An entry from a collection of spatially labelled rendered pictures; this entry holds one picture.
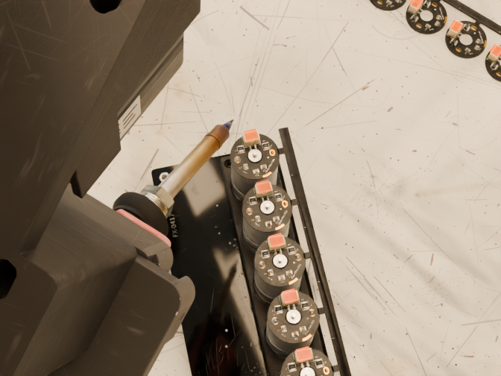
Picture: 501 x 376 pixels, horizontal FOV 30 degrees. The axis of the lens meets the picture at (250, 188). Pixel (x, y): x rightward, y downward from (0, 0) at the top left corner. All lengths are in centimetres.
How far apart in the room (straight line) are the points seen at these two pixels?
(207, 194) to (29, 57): 31
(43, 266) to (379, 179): 34
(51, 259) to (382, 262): 32
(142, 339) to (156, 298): 1
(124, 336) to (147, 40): 9
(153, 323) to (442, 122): 33
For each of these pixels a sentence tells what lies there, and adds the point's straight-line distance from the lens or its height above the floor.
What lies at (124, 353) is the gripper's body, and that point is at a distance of 27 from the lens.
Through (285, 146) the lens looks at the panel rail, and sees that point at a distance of 47.
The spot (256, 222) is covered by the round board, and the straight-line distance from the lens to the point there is 46.
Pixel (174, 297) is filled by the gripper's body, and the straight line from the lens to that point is 26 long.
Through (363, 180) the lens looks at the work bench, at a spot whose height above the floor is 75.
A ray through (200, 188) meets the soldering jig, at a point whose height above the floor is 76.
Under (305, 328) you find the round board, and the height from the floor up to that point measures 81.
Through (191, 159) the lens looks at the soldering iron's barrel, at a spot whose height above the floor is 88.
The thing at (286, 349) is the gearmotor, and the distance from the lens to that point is 47.
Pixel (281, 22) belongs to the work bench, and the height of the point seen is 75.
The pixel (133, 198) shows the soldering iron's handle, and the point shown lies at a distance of 37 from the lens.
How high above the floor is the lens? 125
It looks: 71 degrees down
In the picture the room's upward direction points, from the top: 1 degrees clockwise
